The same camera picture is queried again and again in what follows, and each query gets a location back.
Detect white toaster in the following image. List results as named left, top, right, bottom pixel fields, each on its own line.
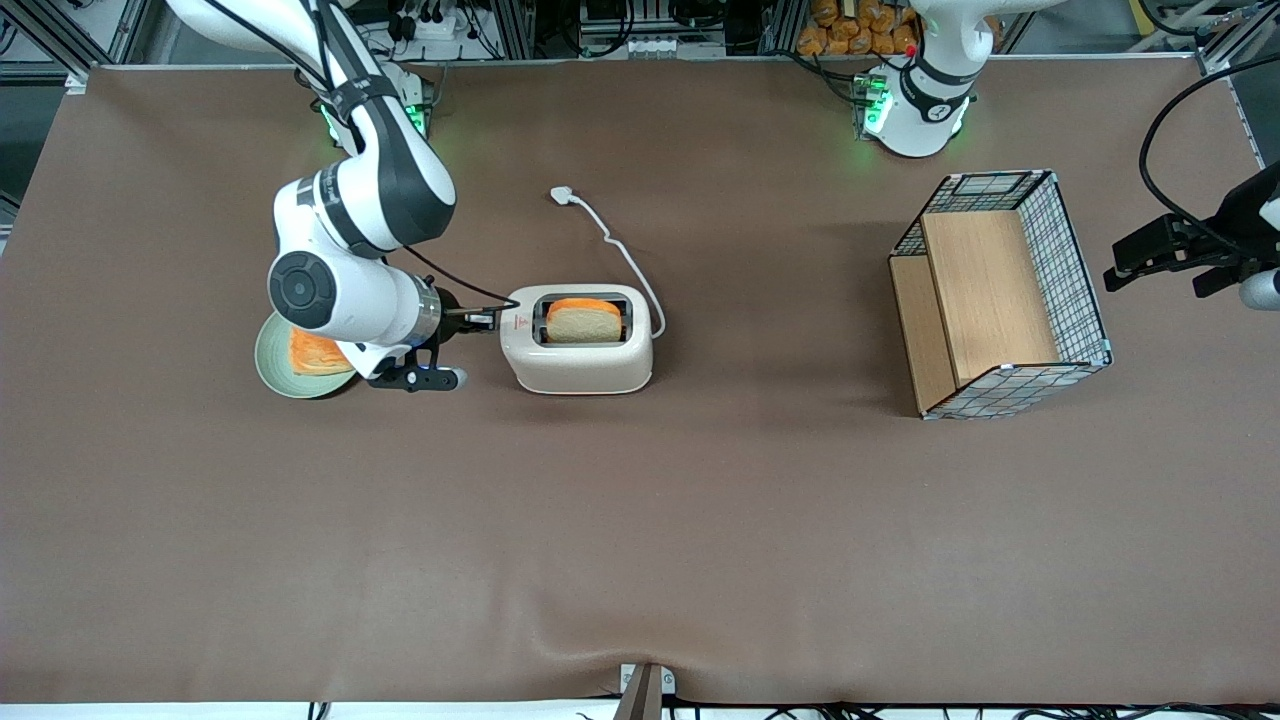
left=498, top=283, right=656, bottom=396

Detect wire basket with wooden shelf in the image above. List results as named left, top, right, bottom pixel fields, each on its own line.
left=888, top=169, right=1114, bottom=422

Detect toast slice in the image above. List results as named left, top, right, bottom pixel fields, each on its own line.
left=545, top=297, right=624, bottom=345

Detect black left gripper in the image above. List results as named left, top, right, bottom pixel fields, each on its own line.
left=1103, top=160, right=1280, bottom=294

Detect brown table cover mat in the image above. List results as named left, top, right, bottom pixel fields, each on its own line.
left=0, top=55, right=1280, bottom=707

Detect orange triangular pastry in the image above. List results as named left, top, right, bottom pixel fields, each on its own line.
left=289, top=328, right=357, bottom=377

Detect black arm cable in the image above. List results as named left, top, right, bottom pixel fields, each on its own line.
left=1139, top=52, right=1280, bottom=251
left=198, top=0, right=523, bottom=313

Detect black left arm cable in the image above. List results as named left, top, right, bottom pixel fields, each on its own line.
left=1139, top=52, right=1280, bottom=251

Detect bag of bread rolls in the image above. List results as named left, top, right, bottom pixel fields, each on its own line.
left=797, top=0, right=922, bottom=58

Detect white toaster power cord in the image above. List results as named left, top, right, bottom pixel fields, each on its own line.
left=550, top=185, right=668, bottom=339

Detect aluminium frame profile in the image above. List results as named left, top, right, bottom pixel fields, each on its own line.
left=1196, top=0, right=1280, bottom=77
left=12, top=0, right=103, bottom=96

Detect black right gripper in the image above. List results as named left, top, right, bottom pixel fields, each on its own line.
left=432, top=289, right=499, bottom=347

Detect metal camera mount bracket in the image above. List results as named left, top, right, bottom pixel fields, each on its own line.
left=617, top=662, right=678, bottom=720

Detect green round plate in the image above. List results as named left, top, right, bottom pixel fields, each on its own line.
left=254, top=312, right=363, bottom=400

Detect white power strip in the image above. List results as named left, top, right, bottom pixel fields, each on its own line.
left=393, top=5, right=463, bottom=43

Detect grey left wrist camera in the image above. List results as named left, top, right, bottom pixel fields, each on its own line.
left=1192, top=262, right=1280, bottom=312

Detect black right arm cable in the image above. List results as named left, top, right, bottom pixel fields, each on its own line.
left=198, top=0, right=523, bottom=313

